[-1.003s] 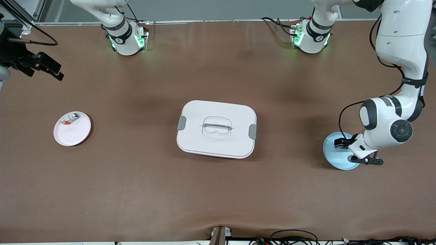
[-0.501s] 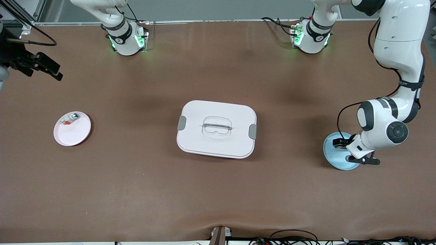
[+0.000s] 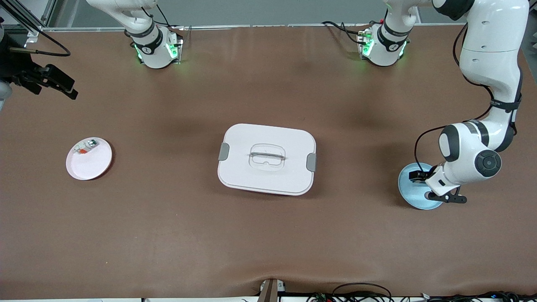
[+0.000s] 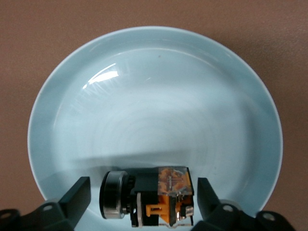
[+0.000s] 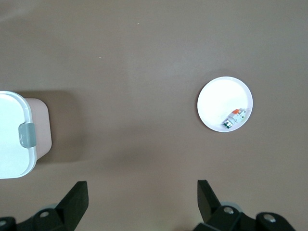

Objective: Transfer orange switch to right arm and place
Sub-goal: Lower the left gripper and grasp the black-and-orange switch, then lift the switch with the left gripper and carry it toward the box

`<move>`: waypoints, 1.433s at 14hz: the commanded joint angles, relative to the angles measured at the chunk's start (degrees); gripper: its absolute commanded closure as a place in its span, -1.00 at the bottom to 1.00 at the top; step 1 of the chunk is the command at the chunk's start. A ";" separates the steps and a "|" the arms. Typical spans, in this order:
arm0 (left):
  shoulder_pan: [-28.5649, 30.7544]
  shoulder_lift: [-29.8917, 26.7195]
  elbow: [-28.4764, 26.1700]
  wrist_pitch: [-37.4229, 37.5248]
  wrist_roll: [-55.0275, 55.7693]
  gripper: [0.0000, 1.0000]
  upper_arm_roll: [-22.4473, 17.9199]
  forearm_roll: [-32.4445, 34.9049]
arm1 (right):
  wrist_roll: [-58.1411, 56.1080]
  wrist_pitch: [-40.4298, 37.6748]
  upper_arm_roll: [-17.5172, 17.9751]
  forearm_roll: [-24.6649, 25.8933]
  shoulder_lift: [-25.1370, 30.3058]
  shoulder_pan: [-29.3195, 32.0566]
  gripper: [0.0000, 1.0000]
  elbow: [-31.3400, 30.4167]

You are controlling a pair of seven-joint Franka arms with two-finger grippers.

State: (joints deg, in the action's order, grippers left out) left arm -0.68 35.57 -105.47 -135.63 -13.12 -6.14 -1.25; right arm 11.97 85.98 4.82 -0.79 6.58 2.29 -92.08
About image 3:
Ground light blue round plate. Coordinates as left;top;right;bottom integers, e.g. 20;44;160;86
397;162;445;211

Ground pink round plate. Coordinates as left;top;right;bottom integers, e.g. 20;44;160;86
65;137;113;181

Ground white lidded storage box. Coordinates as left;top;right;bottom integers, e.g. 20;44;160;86
217;123;317;196

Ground brown table mat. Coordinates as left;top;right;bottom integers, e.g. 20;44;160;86
0;25;537;300

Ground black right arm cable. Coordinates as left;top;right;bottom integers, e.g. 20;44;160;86
8;29;71;57

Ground aluminium frame post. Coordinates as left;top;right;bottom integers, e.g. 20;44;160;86
0;0;57;42

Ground black cable bundle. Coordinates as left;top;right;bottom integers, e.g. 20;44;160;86
420;290;537;302

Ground black thin base cable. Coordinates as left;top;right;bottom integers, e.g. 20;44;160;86
141;3;172;29

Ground black looped cable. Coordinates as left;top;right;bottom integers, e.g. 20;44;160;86
331;282;393;302

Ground black base cables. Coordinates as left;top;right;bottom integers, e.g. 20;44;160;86
321;20;370;44

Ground aluminium table edge rail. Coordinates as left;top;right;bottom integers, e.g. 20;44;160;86
40;23;462;32

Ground brown camera mount post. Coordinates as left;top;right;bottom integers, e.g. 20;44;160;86
257;278;287;302

